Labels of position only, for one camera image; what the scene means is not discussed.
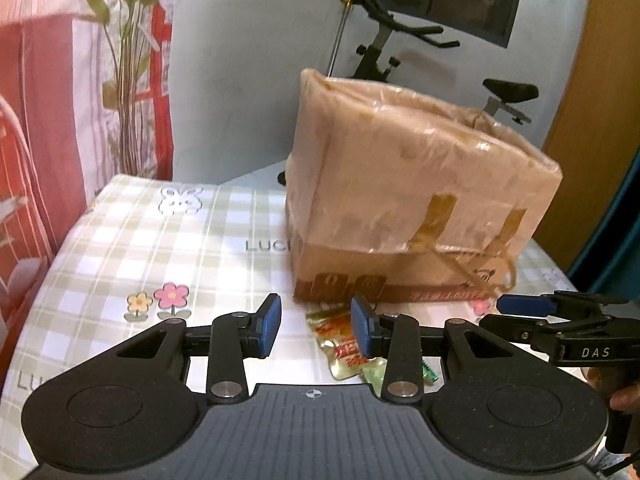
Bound green leafy plant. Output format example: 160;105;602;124
70;0;167;178

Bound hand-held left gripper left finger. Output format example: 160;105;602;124
116;292;282;403

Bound red patterned curtain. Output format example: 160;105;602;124
0;0;183;311

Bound clear red snack packet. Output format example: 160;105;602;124
306;304;387;382

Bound small green candy packet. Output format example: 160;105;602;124
360;357;439;387

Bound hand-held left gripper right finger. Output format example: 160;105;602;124
350;296;516;403

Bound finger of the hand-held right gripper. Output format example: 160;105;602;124
479;314;556;348
497;292;628;318

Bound black exercise bike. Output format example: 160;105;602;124
277;0;540;186

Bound green checkered tablecloth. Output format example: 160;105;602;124
0;174;596;480

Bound plastic-wrapped cardboard box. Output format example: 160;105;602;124
285;67;563;306

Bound person's right hand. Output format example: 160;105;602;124
582;367;640;412

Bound wooden door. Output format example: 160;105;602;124
532;0;640;271

